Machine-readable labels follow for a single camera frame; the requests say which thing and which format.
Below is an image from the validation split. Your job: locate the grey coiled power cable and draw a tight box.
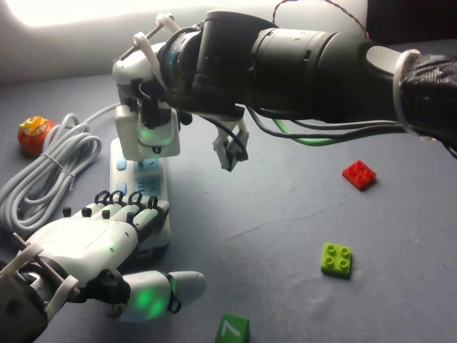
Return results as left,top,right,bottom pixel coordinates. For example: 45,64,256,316
0,103,121,237

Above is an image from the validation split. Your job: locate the green cube with number seven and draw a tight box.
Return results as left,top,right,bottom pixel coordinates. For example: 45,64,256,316
214,312,251,343

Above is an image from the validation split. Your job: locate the orange toy fruit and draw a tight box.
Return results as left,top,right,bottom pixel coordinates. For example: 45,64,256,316
16,114,56,158

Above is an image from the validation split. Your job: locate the red toy brick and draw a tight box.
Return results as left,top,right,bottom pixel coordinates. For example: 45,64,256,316
341,159,378,193

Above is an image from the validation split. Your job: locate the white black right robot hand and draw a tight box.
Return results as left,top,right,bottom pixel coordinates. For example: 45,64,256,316
111,53,172,153

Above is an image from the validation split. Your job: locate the white power strip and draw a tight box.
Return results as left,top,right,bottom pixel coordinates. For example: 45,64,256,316
109,137,172,258

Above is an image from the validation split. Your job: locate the grey table cloth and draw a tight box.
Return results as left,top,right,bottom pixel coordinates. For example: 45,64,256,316
0,37,457,343

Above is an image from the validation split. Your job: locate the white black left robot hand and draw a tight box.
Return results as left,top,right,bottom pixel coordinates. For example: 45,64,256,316
26,191,207,322

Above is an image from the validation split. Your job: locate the white power adapter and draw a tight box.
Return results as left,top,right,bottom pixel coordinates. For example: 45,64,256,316
114,105,181,160

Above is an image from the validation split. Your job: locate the lime green toy brick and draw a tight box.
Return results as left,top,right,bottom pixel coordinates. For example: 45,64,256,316
320,242,353,280

